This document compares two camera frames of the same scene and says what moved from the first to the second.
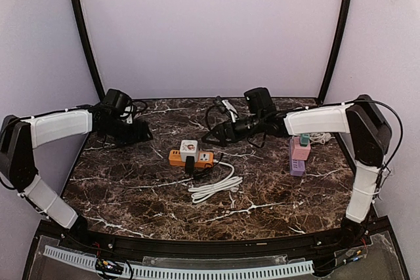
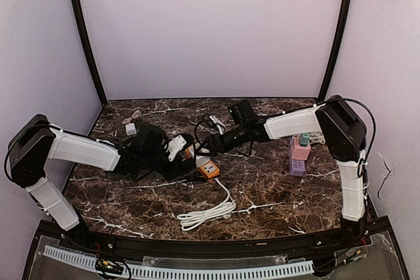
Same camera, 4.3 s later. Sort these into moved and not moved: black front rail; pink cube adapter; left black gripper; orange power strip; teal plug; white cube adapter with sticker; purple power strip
Moved: left black gripper; white cube adapter with sticker; orange power strip
Not moved: teal plug; purple power strip; black front rail; pink cube adapter
